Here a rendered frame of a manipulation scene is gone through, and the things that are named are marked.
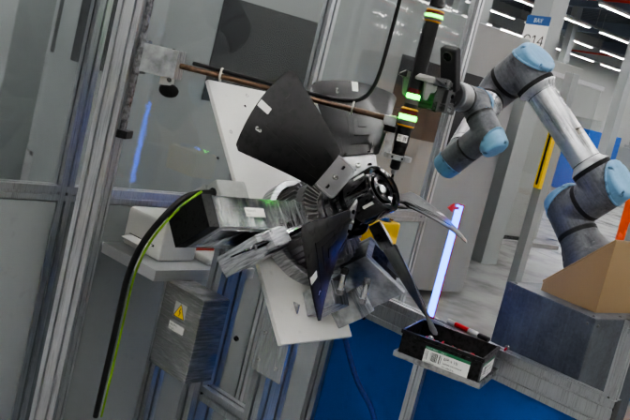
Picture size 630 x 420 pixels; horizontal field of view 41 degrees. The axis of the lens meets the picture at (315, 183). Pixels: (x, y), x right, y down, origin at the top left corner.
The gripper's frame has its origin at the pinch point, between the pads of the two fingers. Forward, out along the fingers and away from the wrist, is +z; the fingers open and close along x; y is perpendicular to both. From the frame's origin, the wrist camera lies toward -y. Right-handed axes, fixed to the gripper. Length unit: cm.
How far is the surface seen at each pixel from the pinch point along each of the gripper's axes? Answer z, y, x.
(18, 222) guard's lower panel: 50, 61, 70
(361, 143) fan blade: 1.5, 19.4, 8.1
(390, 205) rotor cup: 4.8, 30.9, -7.4
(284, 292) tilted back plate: 17, 57, 7
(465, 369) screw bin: -17, 66, -26
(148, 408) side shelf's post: 8, 109, 53
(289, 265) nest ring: 16, 51, 8
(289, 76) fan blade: 27.7, 7.8, 12.2
